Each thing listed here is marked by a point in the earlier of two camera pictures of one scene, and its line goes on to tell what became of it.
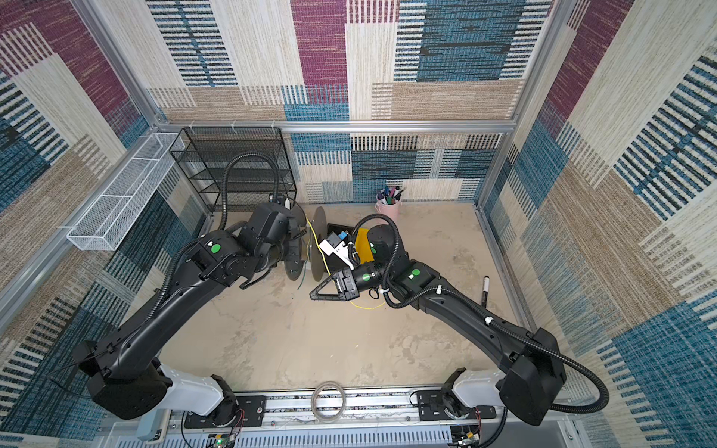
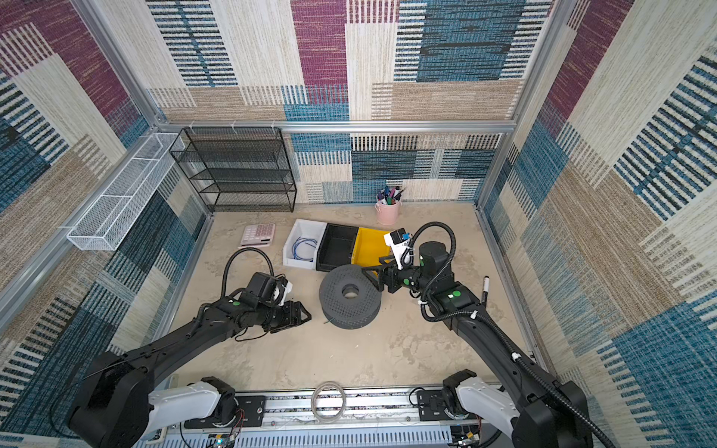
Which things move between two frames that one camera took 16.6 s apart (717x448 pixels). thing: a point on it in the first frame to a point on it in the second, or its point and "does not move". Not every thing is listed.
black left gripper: x=294 y=241 to x=293 y=315
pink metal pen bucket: x=392 y=211 does not move
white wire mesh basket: x=105 y=224 does not move
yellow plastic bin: x=363 y=246 does not move
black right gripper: x=343 y=285 to x=390 y=271
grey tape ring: x=314 y=401 does not move
